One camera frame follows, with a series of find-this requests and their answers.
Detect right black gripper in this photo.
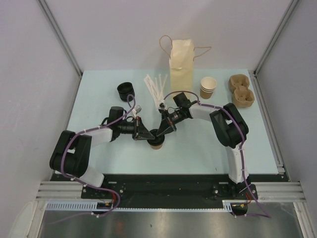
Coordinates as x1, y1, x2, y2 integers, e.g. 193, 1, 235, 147
158, 110, 185, 137

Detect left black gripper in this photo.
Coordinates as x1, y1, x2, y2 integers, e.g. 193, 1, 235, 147
118, 117, 154, 141

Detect black plastic cup lid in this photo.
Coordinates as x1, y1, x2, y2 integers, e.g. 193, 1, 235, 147
147, 129, 165, 146

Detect brown paper coffee cup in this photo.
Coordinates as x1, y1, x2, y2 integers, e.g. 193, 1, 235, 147
151, 144, 163, 150

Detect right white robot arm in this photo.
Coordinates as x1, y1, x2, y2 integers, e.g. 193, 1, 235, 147
157, 91, 250, 199

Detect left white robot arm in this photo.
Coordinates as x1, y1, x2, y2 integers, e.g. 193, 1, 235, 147
50, 106, 155, 198

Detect pile of white straws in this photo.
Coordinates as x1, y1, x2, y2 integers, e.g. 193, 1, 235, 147
144, 74, 168, 111

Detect stack of black lids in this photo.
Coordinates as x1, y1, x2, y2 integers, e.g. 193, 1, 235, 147
117, 82, 135, 102

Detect stack of paper cups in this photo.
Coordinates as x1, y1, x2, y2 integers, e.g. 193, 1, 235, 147
200, 77, 217, 99

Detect tan paper bag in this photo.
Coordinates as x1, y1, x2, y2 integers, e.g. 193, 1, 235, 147
159, 35, 211, 98

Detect brown pulp cup carriers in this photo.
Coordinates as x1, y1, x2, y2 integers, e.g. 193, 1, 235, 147
228, 74, 255, 108

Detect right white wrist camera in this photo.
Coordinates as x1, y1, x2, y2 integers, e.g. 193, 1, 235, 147
158, 103, 168, 113

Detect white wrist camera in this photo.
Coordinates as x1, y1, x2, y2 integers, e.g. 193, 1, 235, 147
131, 105, 142, 118
158, 103, 168, 113

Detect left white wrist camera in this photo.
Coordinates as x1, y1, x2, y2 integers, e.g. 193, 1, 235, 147
131, 105, 142, 118

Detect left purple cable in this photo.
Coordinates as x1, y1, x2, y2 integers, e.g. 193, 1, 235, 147
49, 94, 139, 225

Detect white cable duct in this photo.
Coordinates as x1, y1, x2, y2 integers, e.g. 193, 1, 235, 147
46, 200, 247, 213

